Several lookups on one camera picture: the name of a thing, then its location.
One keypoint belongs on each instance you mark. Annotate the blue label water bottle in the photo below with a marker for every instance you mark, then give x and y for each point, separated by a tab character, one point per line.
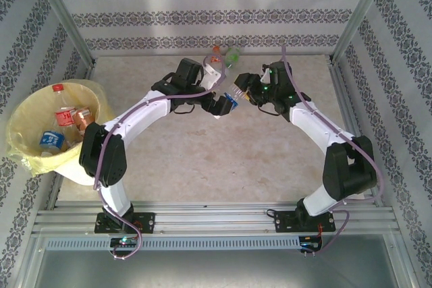
236	94

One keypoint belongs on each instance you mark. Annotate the orange cap orange label bottle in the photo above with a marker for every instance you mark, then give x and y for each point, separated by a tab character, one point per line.
215	57

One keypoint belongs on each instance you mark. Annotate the green label plastic bottle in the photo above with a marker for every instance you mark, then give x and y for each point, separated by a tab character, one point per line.
233	55

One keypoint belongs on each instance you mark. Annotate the red label cola bottle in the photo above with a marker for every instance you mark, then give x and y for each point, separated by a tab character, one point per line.
65	117

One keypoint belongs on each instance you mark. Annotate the blue Pocari Sweat bottle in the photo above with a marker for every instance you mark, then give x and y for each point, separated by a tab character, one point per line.
52	139

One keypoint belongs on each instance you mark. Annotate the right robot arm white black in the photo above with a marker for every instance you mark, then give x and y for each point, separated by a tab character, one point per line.
314	122

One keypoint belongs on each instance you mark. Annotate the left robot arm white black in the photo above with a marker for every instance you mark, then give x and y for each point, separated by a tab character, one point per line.
141	112

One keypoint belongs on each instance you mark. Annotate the white waste bin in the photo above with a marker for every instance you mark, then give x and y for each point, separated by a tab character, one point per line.
72	173

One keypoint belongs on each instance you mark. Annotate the right controller circuit board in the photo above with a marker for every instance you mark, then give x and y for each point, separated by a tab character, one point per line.
310	244

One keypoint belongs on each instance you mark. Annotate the controller circuit board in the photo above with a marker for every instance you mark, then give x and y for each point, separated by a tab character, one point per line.
123	241
310	244

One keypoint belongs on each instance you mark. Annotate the grey metal front panel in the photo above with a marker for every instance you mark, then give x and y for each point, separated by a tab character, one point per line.
216	267

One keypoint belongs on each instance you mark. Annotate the left controller circuit board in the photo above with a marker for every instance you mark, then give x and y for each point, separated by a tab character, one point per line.
123	241

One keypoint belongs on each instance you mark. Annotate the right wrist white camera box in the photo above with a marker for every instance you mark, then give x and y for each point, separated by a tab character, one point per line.
265	77

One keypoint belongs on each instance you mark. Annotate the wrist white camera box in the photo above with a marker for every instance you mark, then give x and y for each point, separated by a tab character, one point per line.
211	77
265	77

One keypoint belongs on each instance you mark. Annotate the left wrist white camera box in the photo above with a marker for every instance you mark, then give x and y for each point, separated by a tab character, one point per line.
211	77

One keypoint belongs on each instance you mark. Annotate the right aluminium side rail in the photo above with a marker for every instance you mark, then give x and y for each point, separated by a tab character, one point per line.
340	89

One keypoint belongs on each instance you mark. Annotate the right aluminium frame post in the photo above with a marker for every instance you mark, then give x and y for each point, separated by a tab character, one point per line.
362	11

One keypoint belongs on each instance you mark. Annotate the aluminium frame post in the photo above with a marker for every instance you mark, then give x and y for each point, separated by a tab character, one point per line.
60	15
362	11

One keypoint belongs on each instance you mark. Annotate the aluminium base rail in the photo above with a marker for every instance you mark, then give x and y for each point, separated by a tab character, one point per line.
219	220

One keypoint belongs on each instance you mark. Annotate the left aluminium frame post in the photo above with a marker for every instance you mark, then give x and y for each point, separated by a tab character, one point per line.
60	15

